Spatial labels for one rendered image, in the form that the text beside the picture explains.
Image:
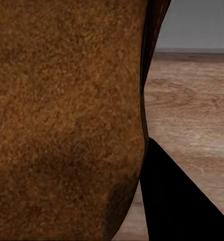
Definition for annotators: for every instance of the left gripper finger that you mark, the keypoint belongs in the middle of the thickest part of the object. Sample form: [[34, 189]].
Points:
[[175, 208]]

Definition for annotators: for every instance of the sandal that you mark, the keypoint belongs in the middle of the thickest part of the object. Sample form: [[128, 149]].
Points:
[[73, 129]]

